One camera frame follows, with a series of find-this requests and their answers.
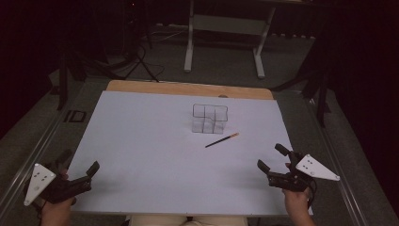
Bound person's legs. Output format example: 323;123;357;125
125;214;252;226

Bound dark equipment rack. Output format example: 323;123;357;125
120;0;152;61

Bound grey metal floor rail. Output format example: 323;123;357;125
300;92;370;226
0;105;69;215

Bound black cable bundle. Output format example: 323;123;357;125
72;46;166;83

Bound black pencil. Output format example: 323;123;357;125
204;132;240;149

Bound white paper sheet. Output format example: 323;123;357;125
67;89;314;218

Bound clear plastic desk organizer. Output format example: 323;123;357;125
191;103;229;135

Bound white metal desk frame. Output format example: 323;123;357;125
184;0;277;80

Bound black floor socket plate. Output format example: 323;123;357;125
63;109;88;123

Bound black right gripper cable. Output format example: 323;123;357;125
308;180;317;209

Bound white floor cable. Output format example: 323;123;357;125
147;28;190;45

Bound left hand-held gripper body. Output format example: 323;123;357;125
24;162;92;207

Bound person's right hand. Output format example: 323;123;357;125
281;187;313;226

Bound black stand leg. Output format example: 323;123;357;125
300;69;332;128

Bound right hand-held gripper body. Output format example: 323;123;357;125
266;151;341;193

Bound person's left hand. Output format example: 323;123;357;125
40;197;77;226

